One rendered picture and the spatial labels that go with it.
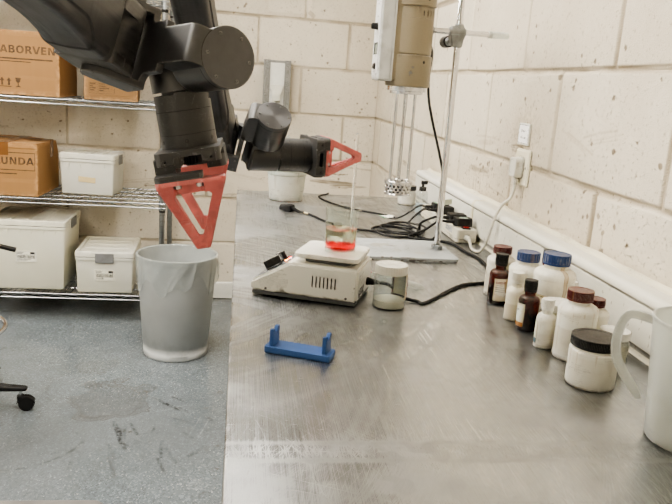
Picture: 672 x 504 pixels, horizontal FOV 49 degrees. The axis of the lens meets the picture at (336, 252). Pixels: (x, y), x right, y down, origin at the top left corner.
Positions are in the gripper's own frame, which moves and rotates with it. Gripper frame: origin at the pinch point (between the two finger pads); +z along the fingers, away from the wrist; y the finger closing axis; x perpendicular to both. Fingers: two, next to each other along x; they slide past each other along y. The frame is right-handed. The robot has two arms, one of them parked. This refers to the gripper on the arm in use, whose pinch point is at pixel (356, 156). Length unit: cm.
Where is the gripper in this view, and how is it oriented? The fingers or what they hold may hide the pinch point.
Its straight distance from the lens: 131.0
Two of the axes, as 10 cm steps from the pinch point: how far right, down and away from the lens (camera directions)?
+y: -3.3, -2.4, 9.1
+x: -0.6, 9.7, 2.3
